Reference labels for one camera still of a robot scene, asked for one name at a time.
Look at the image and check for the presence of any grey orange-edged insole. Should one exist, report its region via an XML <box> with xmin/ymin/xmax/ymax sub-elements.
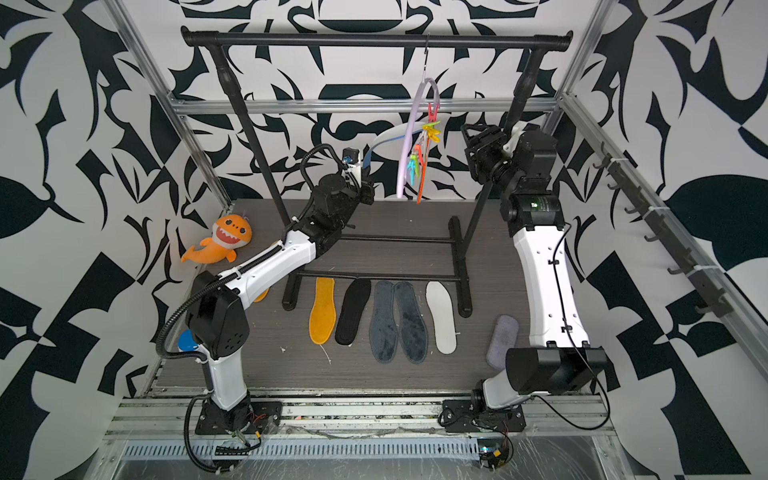
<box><xmin>416</xmin><ymin>137</ymin><xmax>429</xmax><ymax>204</ymax></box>

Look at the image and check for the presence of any orange fuzzy insole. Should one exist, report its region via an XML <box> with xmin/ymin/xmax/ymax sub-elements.
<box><xmin>253</xmin><ymin>289</ymin><xmax>270</xmax><ymax>303</ymax></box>
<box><xmin>309</xmin><ymin>277</ymin><xmax>337</xmax><ymax>345</ymax></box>

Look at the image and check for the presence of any orange shark plush toy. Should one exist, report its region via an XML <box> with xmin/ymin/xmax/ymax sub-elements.
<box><xmin>181</xmin><ymin>214</ymin><xmax>253</xmax><ymax>265</ymax></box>

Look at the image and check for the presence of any white cable duct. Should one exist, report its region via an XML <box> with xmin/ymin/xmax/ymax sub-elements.
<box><xmin>122</xmin><ymin>437</ymin><xmax>480</xmax><ymax>460</ymax></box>

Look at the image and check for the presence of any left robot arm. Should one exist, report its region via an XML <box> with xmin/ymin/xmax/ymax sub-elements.
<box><xmin>156</xmin><ymin>144</ymin><xmax>374</xmax><ymax>434</ymax></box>

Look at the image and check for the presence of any black foam insole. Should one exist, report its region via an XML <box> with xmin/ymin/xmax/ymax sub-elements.
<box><xmin>335</xmin><ymin>279</ymin><xmax>371</xmax><ymax>346</ymax></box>

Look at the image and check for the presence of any blue round button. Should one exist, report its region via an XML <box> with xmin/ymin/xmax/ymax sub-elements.
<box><xmin>177</xmin><ymin>329</ymin><xmax>199</xmax><ymax>353</ymax></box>

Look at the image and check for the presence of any white orange-edged insole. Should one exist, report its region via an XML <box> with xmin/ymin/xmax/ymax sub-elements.
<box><xmin>363</xmin><ymin>125</ymin><xmax>406</xmax><ymax>169</ymax></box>

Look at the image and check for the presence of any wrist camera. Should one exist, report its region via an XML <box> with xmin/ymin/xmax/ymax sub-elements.
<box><xmin>342</xmin><ymin>148</ymin><xmax>363</xmax><ymax>185</ymax></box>
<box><xmin>502</xmin><ymin>121</ymin><xmax>529</xmax><ymax>157</ymax></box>

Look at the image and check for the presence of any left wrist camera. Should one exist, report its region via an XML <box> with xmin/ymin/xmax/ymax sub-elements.
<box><xmin>342</xmin><ymin>148</ymin><xmax>363</xmax><ymax>185</ymax></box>

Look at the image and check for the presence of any grey fabric case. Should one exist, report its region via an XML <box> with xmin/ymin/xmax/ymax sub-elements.
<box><xmin>486</xmin><ymin>314</ymin><xmax>520</xmax><ymax>371</ymax></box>

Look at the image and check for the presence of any lilac round clip hanger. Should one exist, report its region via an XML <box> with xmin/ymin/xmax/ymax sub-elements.
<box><xmin>396</xmin><ymin>37</ymin><xmax>441</xmax><ymax>199</ymax></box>

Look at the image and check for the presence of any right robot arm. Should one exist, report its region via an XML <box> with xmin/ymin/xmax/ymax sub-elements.
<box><xmin>461</xmin><ymin>124</ymin><xmax>608</xmax><ymax>432</ymax></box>

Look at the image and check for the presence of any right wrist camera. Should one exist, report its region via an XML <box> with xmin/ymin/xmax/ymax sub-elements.
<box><xmin>502</xmin><ymin>121</ymin><xmax>529</xmax><ymax>157</ymax></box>

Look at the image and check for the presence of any dark grey felt insole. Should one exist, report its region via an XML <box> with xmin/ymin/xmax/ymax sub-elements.
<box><xmin>394</xmin><ymin>282</ymin><xmax>428</xmax><ymax>364</ymax></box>
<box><xmin>369</xmin><ymin>281</ymin><xmax>398</xmax><ymax>364</ymax></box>

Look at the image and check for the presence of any black garment rack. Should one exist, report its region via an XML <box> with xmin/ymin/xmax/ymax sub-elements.
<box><xmin>181</xmin><ymin>27</ymin><xmax>573</xmax><ymax>318</ymax></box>

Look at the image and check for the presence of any wall hook rail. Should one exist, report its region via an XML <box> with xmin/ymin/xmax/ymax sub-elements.
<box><xmin>594</xmin><ymin>152</ymin><xmax>734</xmax><ymax>318</ymax></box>

